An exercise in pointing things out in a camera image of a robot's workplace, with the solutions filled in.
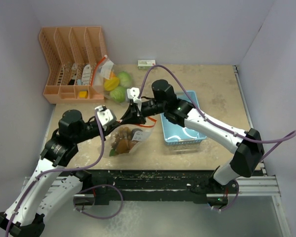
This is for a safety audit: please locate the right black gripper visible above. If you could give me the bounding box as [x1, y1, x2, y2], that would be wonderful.
[121, 99, 167, 124]

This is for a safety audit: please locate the brown longan bunch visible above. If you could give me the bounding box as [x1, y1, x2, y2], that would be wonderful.
[109, 127, 133, 157]

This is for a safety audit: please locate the green cabbage front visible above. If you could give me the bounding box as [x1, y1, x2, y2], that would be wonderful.
[110, 86, 126, 103]

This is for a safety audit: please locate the green cabbage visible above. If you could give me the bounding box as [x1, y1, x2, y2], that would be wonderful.
[117, 71, 133, 88]
[110, 86, 126, 103]

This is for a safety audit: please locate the green cabbage back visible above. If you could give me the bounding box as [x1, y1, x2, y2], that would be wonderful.
[117, 71, 133, 88]

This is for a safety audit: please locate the yellow starfruit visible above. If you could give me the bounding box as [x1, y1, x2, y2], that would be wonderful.
[104, 77, 120, 91]

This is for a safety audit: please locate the clear orange zip bag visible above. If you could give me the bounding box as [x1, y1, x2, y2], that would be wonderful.
[90, 55, 133, 104]

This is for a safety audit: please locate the orange fruit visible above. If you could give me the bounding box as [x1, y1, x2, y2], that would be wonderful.
[109, 71, 115, 79]

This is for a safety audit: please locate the dark purple fruit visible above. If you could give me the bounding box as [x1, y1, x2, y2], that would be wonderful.
[131, 128, 142, 137]

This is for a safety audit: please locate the brown kiwi fruit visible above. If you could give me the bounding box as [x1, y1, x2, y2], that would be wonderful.
[115, 139, 131, 154]

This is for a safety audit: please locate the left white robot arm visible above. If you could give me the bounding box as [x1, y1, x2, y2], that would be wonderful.
[0, 106, 119, 237]

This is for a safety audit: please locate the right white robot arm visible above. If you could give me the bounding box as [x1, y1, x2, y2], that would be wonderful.
[121, 79, 264, 193]

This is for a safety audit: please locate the yellow block in organizer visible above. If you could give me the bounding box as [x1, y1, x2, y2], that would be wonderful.
[78, 90, 88, 99]

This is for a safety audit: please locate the blue plastic basket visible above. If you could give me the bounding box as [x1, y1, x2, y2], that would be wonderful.
[160, 90, 208, 146]

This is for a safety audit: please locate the green white small box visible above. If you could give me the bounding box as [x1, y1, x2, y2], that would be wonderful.
[137, 59, 156, 70]

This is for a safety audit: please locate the white tube in organizer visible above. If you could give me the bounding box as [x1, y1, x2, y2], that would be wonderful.
[81, 64, 92, 85]

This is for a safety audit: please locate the pink desk organizer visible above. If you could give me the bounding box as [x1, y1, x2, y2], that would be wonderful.
[39, 26, 107, 104]

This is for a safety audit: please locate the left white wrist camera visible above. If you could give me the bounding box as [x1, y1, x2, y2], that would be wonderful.
[94, 105, 116, 130]

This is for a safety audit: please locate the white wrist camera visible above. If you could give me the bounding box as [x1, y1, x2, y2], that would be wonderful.
[94, 105, 116, 130]
[126, 87, 142, 105]

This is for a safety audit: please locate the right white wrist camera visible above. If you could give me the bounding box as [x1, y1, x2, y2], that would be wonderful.
[126, 87, 142, 105]

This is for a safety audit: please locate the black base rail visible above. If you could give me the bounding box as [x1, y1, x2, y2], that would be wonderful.
[49, 169, 240, 205]

